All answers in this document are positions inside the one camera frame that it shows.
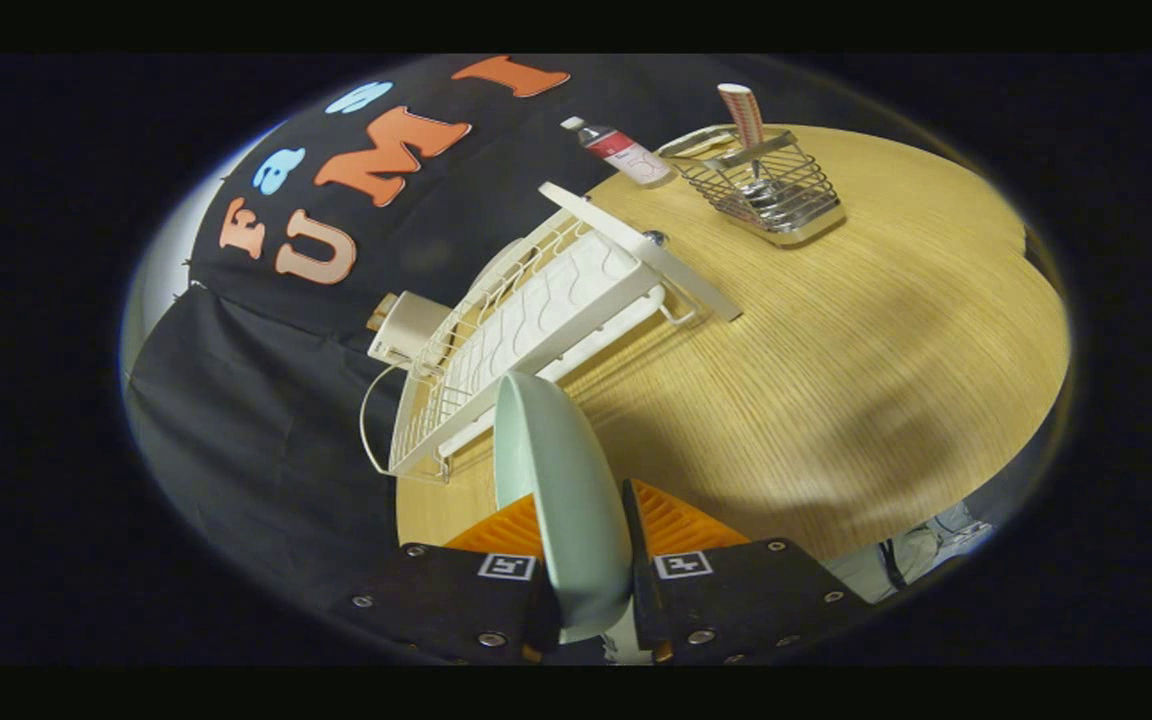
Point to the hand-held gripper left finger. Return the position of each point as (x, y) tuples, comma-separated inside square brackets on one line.
[(436, 600)]

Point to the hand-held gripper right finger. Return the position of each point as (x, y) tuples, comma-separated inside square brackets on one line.
[(639, 580)]

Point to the pale green plate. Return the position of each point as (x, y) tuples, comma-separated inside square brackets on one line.
[(566, 500)]

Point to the black backdrop cloth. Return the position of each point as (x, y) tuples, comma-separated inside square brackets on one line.
[(266, 420)]

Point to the white toaster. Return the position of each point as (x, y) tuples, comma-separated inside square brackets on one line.
[(411, 325)]

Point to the toast slices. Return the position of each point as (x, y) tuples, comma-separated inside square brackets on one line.
[(381, 312)]

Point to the white object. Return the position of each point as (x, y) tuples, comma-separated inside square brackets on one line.
[(936, 545)]

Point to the clear bottle with red label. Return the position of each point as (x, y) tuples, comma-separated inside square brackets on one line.
[(626, 155)]

